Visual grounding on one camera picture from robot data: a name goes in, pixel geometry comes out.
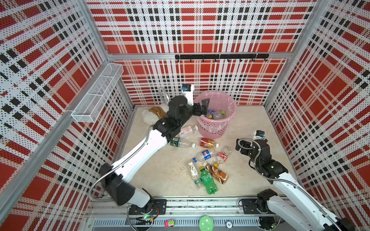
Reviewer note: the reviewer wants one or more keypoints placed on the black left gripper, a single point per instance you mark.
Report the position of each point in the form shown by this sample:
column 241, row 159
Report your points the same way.
column 200, row 109

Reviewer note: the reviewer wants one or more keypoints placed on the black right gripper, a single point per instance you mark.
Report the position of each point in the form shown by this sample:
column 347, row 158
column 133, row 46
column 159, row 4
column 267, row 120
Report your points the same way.
column 246, row 145

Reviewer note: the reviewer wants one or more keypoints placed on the large pale green bottle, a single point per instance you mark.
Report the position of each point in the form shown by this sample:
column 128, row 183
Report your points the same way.
column 219, row 115

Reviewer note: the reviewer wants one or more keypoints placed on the brown label drink bottle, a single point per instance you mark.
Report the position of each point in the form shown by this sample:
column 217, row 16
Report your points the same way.
column 216, row 172

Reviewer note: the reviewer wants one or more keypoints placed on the white label tea bottle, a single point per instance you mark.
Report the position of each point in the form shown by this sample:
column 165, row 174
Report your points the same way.
column 195, row 175

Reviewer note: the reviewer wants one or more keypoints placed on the small blue cap water bottle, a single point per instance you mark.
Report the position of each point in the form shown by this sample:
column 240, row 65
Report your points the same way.
column 210, row 113

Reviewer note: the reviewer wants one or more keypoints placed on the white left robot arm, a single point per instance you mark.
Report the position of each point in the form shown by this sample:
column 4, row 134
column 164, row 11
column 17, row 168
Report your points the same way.
column 115, row 178

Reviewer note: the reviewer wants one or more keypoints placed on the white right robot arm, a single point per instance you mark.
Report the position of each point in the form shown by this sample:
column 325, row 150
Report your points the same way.
column 307, row 214

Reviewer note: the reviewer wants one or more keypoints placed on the pink perforated waste bin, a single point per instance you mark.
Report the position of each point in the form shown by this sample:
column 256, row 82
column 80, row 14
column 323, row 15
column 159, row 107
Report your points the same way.
column 215, row 121

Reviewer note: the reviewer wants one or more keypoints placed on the clear plastic bin liner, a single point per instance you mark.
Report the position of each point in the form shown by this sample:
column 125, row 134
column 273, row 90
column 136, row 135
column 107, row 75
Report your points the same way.
column 215, row 115

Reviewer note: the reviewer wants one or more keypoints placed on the clear bottle pink label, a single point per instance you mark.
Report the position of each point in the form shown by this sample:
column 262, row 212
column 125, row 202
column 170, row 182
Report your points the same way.
column 187, row 131

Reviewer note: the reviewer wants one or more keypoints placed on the red yellow label bottle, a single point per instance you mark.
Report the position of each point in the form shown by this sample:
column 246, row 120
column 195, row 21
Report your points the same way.
column 208, row 143

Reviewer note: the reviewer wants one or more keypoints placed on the clear bottle green label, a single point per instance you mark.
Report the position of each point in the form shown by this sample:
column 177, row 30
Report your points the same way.
column 181, row 143

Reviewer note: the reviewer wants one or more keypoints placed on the pepsi label clear bottle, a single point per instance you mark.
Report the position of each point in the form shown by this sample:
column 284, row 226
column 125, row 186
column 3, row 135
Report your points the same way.
column 208, row 155

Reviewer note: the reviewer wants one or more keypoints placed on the white plush toy brown scarf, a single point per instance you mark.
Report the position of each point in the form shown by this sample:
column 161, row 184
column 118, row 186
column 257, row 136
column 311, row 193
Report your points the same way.
column 153, row 114

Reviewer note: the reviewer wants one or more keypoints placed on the green soda bottle left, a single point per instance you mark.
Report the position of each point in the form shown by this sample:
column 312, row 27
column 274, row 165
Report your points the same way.
column 208, row 181

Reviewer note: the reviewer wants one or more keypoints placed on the green round button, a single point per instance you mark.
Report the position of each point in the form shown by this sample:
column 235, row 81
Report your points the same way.
column 206, row 224

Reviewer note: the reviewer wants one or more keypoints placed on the pink small device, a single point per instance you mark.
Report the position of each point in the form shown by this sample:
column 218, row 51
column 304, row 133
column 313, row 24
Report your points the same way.
column 169, row 223

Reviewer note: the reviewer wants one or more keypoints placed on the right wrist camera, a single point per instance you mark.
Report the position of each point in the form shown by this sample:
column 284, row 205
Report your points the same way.
column 259, row 135

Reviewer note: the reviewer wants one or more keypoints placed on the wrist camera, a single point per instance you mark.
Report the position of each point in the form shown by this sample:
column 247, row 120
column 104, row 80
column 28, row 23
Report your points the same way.
column 259, row 135
column 187, row 91

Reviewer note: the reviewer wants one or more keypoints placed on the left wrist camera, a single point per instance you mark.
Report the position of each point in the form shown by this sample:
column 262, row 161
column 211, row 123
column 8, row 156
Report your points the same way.
column 187, row 91

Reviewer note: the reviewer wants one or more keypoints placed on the black wall hook rail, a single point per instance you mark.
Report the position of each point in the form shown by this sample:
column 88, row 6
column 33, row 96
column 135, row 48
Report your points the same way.
column 220, row 56

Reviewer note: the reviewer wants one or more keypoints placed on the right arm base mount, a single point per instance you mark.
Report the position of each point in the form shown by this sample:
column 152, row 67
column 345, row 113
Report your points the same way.
column 258, row 206

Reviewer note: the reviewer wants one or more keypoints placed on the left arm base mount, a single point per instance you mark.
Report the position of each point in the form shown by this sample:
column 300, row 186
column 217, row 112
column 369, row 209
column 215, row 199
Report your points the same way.
column 147, row 215

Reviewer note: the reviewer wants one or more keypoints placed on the white wire mesh shelf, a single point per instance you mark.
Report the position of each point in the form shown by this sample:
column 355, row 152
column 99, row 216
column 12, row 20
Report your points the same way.
column 98, row 92

